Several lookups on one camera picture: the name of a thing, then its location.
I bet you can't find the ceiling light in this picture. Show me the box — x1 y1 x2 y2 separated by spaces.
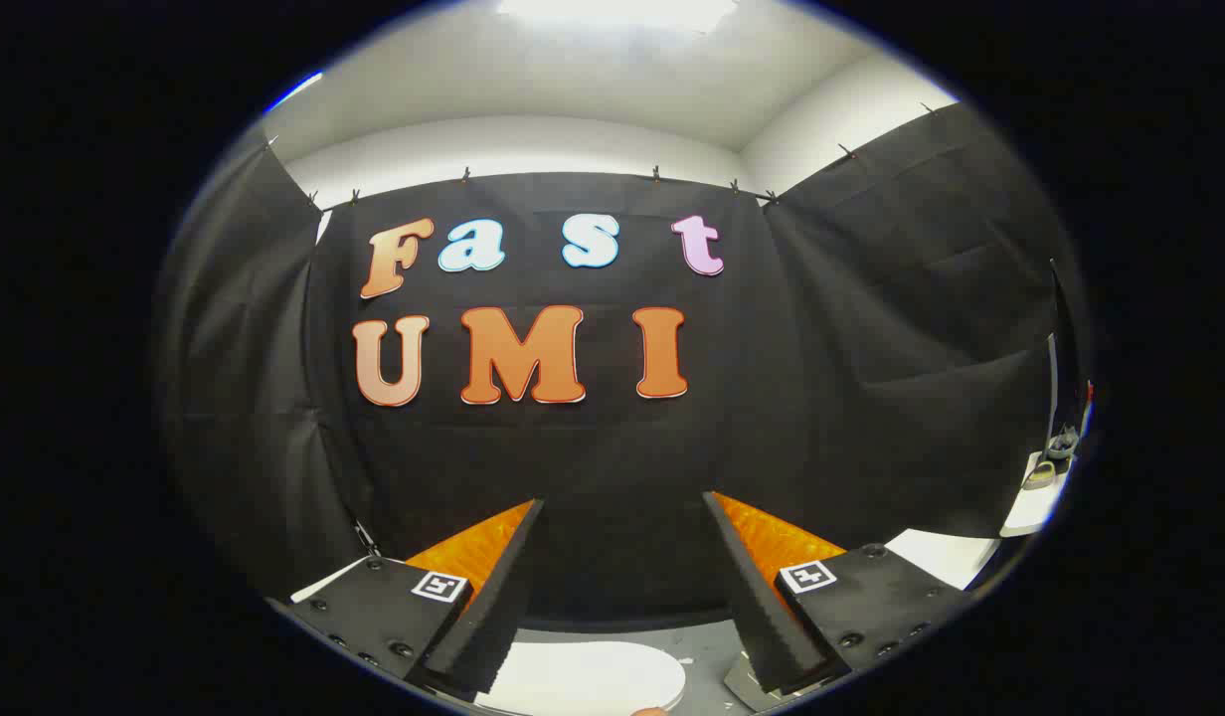
493 0 743 33

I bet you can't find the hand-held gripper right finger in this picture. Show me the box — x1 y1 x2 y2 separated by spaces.
702 490 971 695

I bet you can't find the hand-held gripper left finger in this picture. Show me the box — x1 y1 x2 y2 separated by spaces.
272 497 546 695

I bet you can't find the black backdrop cloth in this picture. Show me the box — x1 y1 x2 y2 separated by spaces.
155 104 1096 632

